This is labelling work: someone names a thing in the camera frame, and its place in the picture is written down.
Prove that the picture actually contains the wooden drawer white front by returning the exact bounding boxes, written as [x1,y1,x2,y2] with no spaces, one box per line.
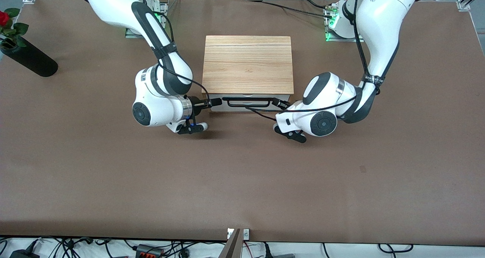
[210,94,291,113]

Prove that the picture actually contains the black metal drawer handle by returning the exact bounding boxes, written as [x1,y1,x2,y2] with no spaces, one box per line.
[222,97,281,108]

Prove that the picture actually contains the light wooden cabinet box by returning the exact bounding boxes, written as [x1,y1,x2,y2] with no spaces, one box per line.
[202,36,295,96]

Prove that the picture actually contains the black box orange connectors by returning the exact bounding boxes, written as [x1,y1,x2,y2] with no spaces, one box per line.
[135,244,164,258]

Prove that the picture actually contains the black cylindrical vase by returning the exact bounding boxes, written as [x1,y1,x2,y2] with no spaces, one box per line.
[0,38,59,78]

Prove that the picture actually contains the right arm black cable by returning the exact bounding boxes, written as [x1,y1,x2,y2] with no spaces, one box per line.
[141,0,211,102]

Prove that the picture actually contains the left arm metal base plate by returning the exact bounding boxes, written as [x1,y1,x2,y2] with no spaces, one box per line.
[324,2,365,43]

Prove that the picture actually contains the black cable across table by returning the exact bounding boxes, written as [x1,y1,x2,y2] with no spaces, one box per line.
[245,0,335,19]

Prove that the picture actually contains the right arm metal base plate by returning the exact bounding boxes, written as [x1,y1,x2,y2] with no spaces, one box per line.
[125,0,169,39]

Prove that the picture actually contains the small metal table bracket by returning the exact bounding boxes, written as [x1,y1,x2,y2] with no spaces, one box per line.
[227,228,250,240]

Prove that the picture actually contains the black looped floor cable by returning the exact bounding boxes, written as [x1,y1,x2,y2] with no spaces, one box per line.
[378,244,414,255]

